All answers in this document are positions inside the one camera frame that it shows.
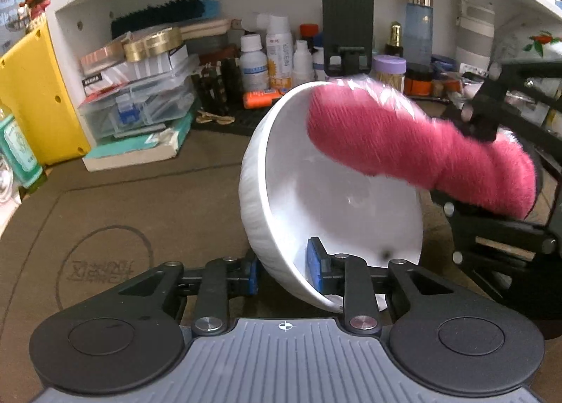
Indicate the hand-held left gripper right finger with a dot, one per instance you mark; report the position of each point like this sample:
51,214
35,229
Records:
314,263

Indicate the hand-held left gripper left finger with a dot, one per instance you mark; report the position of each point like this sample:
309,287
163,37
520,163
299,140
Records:
251,274

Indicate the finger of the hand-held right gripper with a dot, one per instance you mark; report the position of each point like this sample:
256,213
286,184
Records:
500,91
500,227

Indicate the white ceramic bowl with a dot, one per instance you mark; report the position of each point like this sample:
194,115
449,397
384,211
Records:
351,183

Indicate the pink towel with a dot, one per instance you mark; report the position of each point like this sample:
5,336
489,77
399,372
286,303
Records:
395,135

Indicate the white floral cup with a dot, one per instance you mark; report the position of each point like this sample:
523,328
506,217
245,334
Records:
538,45

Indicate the white thermos cup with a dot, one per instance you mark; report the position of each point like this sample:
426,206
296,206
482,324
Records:
475,34

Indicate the orange jar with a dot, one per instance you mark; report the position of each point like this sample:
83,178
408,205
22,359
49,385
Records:
417,80

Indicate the tall blue bottle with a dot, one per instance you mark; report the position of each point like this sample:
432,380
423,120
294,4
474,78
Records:
418,27

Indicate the purple lid toothpick jar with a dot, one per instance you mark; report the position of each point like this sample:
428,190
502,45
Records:
390,71

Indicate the gold cap perfume bottle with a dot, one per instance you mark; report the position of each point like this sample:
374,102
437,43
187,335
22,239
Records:
394,40

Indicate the black rubber mat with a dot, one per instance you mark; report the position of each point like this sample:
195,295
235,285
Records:
246,119

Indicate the black phone stand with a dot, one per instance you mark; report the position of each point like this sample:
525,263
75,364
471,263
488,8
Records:
347,62

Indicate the gold hair clip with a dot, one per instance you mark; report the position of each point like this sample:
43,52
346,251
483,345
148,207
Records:
215,117

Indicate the black smartphone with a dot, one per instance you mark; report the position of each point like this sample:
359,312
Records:
347,18

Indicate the teal book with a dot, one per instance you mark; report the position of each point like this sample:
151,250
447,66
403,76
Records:
136,144

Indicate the dark brown box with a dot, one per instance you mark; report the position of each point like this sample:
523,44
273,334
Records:
217,84

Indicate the red cap bottle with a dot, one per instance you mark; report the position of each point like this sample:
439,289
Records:
309,34

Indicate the small white bottle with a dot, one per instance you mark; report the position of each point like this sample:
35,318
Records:
303,62

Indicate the clear plastic organizer box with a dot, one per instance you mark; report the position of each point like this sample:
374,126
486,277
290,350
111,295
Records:
138,108

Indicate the white medicine bottle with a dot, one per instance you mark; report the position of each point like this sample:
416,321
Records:
253,65

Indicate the white spray bottle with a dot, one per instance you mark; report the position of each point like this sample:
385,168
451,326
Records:
279,49

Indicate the stack of flat boxes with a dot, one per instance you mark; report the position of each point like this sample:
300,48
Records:
131,71

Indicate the gold round tin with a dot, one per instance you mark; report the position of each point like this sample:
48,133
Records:
151,43

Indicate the green glass bottle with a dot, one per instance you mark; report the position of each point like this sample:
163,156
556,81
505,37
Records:
19,144

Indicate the black bristle brush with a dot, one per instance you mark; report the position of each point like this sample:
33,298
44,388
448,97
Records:
153,14

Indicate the yellow plastic box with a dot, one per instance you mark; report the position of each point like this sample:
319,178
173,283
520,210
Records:
41,91

